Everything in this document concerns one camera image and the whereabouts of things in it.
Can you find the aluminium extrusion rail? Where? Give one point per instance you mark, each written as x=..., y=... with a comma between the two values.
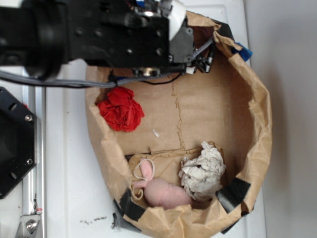
x=33, y=220

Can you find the small white paper scrap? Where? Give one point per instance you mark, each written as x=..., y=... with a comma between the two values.
x=155, y=133

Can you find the pink plush toy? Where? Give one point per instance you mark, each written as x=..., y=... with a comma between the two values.
x=157, y=191

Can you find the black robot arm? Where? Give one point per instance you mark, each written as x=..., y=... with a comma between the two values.
x=42, y=35

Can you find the brown paper bag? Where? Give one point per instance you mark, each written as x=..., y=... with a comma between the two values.
x=228, y=106

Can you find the crumpled white paper ball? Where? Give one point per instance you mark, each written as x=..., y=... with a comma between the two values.
x=201, y=176

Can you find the blue tape strip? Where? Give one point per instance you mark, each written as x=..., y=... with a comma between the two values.
x=244, y=53

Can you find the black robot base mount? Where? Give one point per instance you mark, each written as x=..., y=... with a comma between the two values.
x=17, y=142

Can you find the crumpled red paper ball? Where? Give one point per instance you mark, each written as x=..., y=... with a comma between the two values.
x=120, y=110

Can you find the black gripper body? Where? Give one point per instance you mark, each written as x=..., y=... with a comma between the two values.
x=149, y=38

